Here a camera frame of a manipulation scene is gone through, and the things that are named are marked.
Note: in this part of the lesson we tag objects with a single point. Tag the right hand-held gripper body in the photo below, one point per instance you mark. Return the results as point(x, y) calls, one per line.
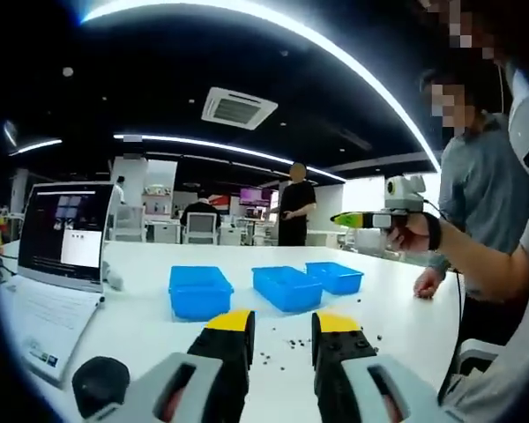
point(403, 194)

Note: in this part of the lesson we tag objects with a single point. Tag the wall-mounted purple screen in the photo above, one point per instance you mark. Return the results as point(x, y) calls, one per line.
point(255, 196)

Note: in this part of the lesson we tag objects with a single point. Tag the ceiling air conditioner vent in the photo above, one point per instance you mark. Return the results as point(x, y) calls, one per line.
point(238, 108)

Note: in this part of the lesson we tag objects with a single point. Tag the person's torso in grey shirt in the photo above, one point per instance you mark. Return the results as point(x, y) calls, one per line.
point(511, 374)

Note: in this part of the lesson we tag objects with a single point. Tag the white ceiling light strip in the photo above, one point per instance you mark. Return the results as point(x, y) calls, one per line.
point(229, 147)
point(291, 26)
point(35, 147)

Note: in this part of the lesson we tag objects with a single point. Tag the black computer mouse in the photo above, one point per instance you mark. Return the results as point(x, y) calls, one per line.
point(99, 385)

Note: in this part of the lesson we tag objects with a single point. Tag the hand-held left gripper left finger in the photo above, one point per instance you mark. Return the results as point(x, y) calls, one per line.
point(172, 388)

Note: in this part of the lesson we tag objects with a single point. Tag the grey rounded object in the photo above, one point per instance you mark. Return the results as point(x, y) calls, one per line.
point(114, 279)

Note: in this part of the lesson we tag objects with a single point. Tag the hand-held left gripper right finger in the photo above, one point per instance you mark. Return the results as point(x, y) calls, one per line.
point(379, 388)

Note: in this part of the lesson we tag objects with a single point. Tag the white and black armchair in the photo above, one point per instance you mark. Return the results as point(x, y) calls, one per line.
point(480, 348)

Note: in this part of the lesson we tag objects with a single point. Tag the blue plastic bin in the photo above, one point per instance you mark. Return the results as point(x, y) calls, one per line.
point(200, 299)
point(339, 282)
point(291, 295)

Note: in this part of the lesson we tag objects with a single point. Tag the silver laptop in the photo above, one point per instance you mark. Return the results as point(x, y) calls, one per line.
point(66, 229)

